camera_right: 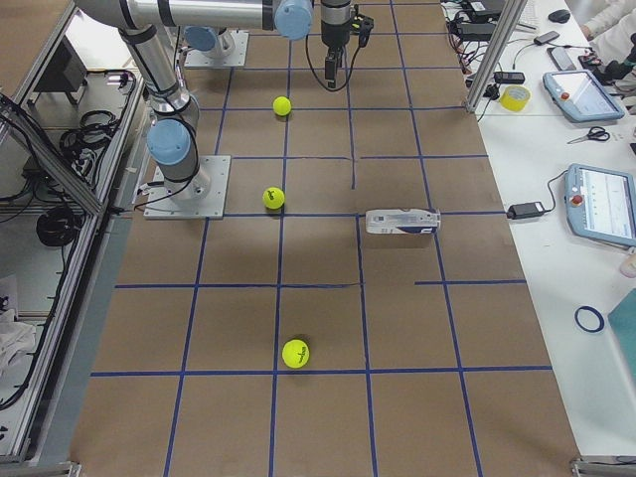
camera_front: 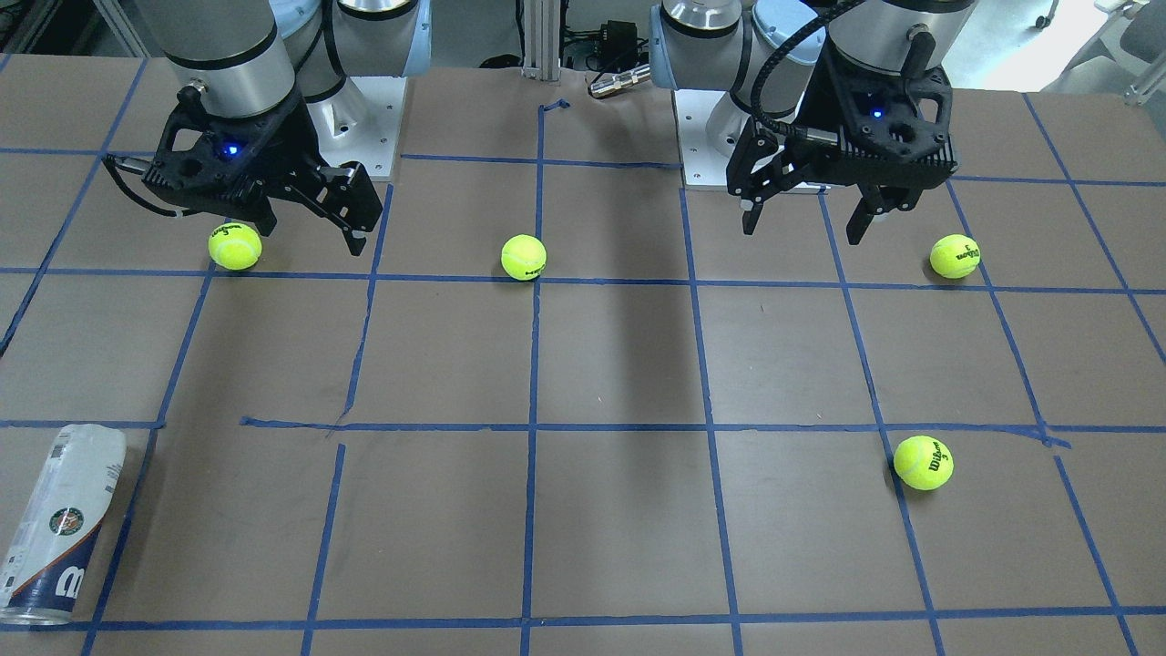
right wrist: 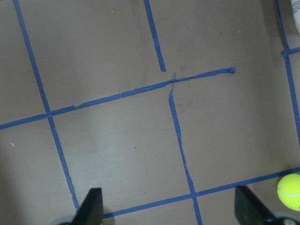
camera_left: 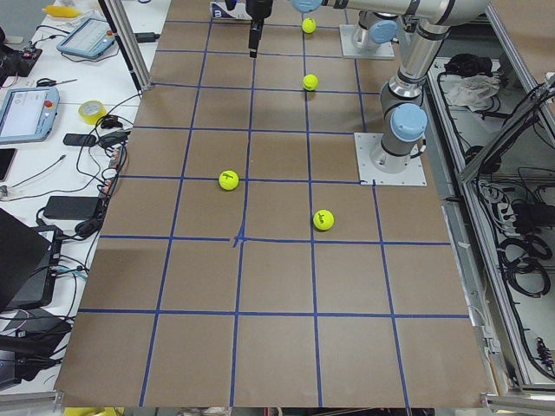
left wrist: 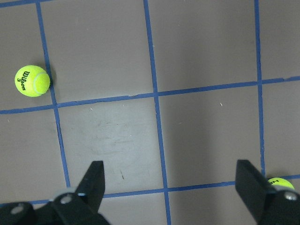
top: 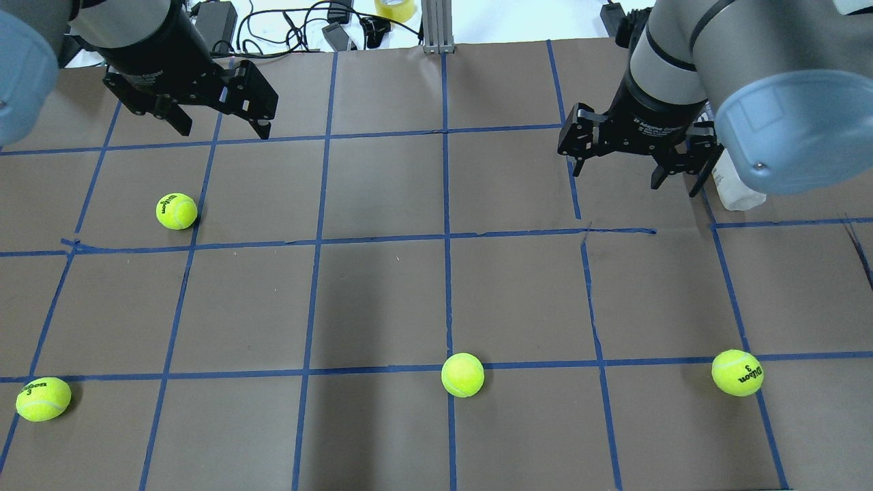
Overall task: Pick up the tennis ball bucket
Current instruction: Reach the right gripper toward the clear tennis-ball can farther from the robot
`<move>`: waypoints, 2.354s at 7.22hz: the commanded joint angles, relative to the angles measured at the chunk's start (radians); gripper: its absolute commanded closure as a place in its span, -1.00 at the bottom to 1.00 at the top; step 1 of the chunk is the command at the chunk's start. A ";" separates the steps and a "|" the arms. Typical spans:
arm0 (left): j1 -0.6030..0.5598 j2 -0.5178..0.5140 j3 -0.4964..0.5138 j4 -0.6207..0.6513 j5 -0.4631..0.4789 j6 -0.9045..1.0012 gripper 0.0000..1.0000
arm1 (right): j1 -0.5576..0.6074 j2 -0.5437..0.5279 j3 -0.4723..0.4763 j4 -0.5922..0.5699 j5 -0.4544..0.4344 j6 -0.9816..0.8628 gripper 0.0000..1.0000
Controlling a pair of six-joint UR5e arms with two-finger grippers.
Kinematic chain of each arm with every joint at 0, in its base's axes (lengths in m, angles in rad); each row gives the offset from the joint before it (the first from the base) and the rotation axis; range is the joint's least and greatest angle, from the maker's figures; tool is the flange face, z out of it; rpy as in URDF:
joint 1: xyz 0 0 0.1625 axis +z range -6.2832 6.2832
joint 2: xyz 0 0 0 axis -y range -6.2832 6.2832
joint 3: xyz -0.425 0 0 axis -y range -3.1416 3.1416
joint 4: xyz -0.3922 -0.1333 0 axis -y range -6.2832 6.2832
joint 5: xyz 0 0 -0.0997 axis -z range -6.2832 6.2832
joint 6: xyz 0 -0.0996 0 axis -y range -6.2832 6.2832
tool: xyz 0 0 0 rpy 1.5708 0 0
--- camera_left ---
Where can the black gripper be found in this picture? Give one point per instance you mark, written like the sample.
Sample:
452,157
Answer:
258,9

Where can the white tennis ball can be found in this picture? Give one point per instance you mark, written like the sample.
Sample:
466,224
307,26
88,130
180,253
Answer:
220,10

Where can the tennis ball farthest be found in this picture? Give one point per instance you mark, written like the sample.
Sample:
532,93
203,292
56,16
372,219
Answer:
309,25

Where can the tennis ball mid far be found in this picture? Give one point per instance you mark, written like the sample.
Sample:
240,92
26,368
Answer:
310,82

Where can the tennis ball centre left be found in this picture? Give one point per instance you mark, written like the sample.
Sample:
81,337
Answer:
228,180

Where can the tennis ball near base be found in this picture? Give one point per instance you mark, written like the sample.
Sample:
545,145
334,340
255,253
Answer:
323,220

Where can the small black power brick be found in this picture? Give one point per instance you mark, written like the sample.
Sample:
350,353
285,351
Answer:
146,37

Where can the far blue teach pendant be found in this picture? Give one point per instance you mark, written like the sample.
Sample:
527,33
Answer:
91,39

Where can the blue teach pendant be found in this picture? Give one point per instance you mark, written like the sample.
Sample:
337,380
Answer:
28,114
91,39

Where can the yellow tape roll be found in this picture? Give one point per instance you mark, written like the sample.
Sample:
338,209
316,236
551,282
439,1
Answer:
92,111

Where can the yellow object on desk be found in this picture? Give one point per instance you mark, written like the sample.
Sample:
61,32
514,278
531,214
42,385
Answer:
62,11

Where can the black smartphone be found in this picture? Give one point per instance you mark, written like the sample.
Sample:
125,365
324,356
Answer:
79,139

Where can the white crumpled cloth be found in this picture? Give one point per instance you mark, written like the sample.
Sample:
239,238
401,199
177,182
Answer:
476,92

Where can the near blue teach pendant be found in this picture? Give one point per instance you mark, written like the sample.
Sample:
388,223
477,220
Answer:
28,114

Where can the black power adapter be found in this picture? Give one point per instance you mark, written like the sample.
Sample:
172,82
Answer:
70,207

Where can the black laptop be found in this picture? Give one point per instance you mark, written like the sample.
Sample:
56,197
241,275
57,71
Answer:
29,256

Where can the aluminium frame post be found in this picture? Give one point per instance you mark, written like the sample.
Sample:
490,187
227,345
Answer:
117,19

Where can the black handled scissors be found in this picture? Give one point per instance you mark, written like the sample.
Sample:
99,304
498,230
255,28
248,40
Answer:
47,82

